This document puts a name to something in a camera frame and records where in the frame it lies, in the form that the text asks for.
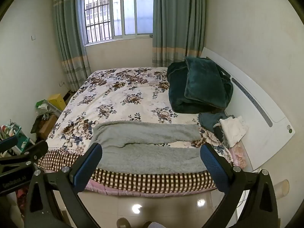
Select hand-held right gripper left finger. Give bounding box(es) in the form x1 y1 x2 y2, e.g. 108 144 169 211
24 142 103 228

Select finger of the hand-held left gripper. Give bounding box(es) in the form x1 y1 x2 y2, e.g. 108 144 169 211
0 140 49 169
0 136 18 154

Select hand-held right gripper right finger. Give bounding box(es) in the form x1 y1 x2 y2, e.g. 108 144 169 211
199 144 279 228

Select grey fleece pants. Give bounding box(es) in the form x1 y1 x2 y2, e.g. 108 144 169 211
94 121 210 174

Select green storage box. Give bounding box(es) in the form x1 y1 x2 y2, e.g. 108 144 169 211
0 121 36 153

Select cardboard box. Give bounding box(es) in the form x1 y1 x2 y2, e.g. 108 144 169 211
37 115 59 141

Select pink floral pillow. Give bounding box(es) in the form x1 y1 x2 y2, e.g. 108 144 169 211
229 142 247 168

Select white folded cloth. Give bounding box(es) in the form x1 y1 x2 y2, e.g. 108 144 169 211
218 116 249 148

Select green and white bag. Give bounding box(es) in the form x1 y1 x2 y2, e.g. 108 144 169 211
36 99 52 115

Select teal cloth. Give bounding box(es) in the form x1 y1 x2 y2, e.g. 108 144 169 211
198 112 229 146

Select yellow box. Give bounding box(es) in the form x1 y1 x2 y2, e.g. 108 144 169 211
48 94 67 111

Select brown checked bed sheet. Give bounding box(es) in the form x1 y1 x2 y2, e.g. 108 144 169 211
37 147 234 194

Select white bed headboard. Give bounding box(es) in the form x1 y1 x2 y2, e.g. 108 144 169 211
201 47 296 172

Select person's left shoe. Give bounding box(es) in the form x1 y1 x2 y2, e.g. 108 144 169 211
116 217 131 228

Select person's shoe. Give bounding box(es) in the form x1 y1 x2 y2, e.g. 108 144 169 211
116 217 131 228
142 221 165 228

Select beige cylinder bin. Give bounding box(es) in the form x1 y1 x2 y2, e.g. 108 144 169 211
274 179 290 199

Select floral bed blanket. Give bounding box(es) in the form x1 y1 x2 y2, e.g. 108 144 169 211
46 67 234 169

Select person's right shoe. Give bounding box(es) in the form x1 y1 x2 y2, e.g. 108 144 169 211
142 221 165 228

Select dark green fleece pillow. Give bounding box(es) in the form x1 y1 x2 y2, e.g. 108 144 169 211
184 56 234 109

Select teal striped curtain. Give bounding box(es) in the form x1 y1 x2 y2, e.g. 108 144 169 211
151 0 207 68
52 0 92 92

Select barred window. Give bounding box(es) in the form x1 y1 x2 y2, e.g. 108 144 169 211
81 0 155 46

